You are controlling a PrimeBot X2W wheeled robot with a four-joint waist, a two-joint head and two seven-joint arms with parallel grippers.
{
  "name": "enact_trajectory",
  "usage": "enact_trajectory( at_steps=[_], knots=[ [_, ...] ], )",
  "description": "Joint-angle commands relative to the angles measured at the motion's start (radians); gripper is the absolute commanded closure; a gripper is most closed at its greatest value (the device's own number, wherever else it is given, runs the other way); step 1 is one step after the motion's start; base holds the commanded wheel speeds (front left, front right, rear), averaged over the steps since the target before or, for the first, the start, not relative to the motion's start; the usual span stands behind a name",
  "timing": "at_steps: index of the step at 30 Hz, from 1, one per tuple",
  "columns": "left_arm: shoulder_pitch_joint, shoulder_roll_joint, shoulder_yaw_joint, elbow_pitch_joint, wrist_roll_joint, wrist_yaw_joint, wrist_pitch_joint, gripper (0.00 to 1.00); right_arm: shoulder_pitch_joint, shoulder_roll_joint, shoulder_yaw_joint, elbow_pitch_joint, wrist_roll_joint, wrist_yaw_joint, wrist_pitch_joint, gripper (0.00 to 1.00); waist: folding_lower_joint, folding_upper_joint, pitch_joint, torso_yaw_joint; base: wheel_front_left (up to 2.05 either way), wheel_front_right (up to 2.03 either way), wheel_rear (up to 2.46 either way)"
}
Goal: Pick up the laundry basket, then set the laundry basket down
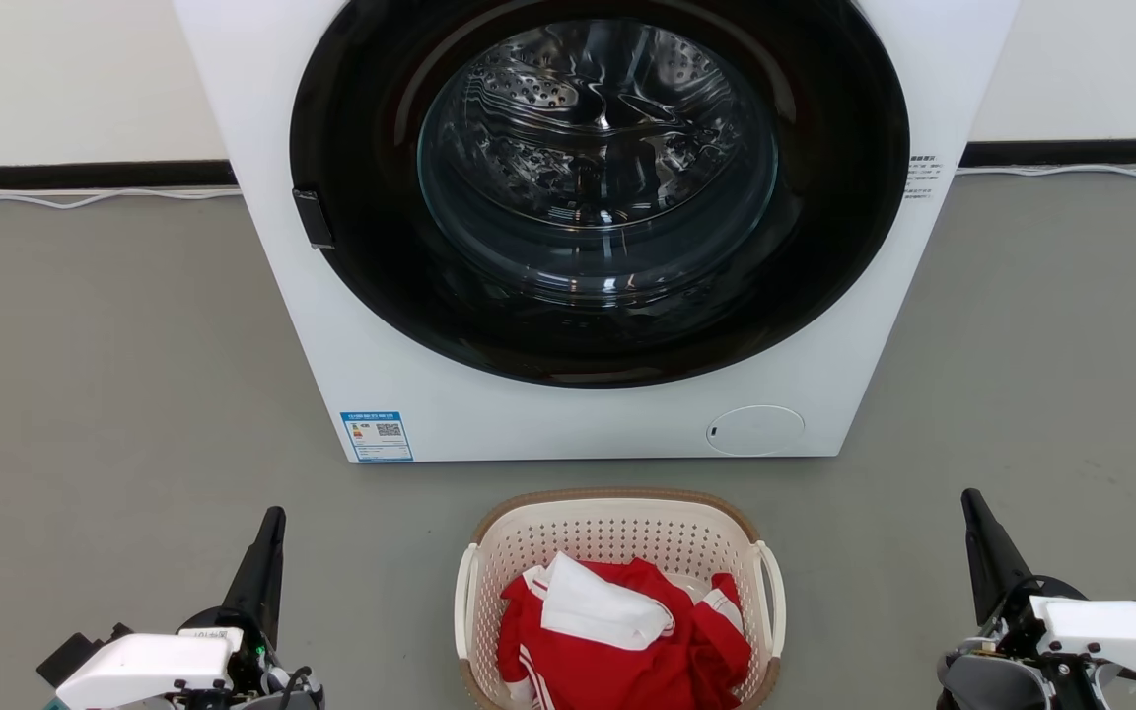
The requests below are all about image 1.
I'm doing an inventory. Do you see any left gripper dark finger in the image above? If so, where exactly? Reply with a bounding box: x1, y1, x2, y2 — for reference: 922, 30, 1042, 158
221, 506, 288, 647

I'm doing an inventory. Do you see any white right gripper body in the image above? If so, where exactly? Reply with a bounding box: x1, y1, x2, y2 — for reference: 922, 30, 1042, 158
984, 575, 1136, 681

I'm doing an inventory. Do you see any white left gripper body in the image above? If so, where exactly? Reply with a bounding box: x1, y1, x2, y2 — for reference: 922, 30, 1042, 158
55, 604, 278, 710

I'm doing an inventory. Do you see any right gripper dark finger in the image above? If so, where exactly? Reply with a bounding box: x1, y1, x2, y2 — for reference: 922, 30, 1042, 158
960, 488, 1034, 628

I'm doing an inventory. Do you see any cream perforated laundry basket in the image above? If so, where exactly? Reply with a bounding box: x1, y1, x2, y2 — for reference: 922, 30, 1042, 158
454, 487, 787, 710

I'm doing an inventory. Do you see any blue energy label sticker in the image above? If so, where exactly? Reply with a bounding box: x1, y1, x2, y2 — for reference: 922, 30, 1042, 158
340, 410, 414, 463

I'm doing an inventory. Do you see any round white filter cover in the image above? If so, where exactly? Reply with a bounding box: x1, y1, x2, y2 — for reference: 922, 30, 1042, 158
706, 404, 806, 457

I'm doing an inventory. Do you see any white front-load washing machine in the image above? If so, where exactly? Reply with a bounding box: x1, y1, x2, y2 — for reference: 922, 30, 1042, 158
172, 0, 1021, 464

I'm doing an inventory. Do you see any black round glass washer door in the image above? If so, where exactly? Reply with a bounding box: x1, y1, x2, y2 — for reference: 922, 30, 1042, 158
289, 0, 911, 389

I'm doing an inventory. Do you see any black washer door latch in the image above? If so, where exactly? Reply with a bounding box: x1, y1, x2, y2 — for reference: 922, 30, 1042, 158
292, 187, 335, 249

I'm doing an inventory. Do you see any red garment with white stripes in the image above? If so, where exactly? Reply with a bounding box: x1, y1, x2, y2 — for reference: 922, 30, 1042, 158
497, 557, 753, 710

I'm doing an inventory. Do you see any small printed text sticker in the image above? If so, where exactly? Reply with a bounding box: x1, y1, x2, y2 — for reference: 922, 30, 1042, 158
905, 153, 942, 203

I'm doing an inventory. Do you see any black left camera cable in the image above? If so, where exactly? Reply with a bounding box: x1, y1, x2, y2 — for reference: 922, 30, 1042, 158
275, 668, 315, 710

